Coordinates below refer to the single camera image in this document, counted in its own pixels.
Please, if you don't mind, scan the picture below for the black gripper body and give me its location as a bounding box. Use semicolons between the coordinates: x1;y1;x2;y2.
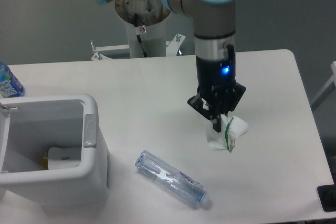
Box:
195;52;236;111

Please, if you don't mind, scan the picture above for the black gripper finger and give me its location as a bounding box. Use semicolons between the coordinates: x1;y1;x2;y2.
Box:
229;82;246;112
187;94;222;132

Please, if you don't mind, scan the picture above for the white paper trash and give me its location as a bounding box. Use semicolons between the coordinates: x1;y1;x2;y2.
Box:
204;114;249;153

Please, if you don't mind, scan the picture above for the clear plastic bottle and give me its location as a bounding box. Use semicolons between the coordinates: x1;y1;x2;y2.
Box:
135;150;210;208

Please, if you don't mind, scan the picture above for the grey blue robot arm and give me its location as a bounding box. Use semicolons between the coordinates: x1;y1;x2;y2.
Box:
96;0;246;132

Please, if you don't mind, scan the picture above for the white plastic trash can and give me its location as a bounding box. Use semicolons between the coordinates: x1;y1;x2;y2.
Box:
1;94;109;205

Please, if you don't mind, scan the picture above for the black clamp at table edge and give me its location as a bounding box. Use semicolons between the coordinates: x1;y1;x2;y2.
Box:
317;185;335;212

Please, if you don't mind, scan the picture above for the white paper in bin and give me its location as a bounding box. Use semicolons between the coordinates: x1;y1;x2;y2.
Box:
47;147;81;170

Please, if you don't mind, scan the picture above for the blue labelled water bottle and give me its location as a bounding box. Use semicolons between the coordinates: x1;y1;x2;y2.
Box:
1;62;25;98

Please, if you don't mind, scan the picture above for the white metal base bracket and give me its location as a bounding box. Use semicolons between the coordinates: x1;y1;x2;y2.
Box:
90;34;186;61

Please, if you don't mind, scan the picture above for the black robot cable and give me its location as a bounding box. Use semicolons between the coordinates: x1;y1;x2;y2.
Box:
133;13;149;58

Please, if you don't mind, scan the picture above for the white metal frame right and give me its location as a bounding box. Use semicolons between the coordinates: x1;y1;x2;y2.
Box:
310;61;335;111

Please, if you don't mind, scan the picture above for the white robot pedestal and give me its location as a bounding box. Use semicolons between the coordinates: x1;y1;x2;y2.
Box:
115;0;171;58

